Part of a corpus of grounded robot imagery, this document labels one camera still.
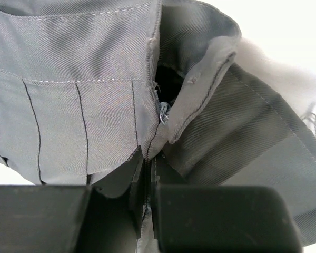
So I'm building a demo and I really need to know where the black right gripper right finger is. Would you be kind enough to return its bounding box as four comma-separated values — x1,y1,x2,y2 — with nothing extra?
151,155,302,252

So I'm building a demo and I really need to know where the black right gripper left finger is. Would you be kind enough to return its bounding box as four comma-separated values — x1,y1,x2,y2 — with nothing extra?
0,149,144,252

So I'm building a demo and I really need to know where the grey pleated skirt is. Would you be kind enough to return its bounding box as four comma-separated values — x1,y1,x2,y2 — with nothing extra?
0,1,316,246

